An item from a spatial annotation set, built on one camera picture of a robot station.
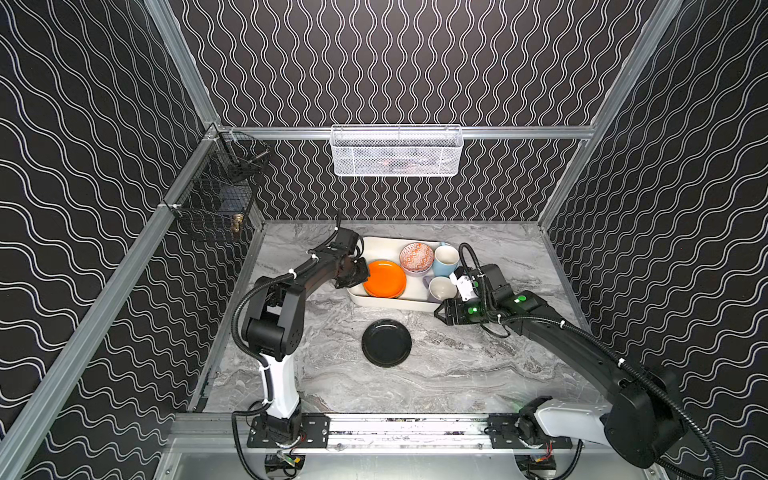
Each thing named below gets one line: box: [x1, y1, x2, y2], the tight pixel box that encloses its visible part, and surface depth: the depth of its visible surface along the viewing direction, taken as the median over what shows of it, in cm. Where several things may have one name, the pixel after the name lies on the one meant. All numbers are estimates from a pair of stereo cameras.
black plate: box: [361, 318, 412, 368], surface depth 90 cm
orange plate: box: [364, 260, 407, 299], surface depth 102 cm
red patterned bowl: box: [400, 242, 434, 276], surface depth 105 cm
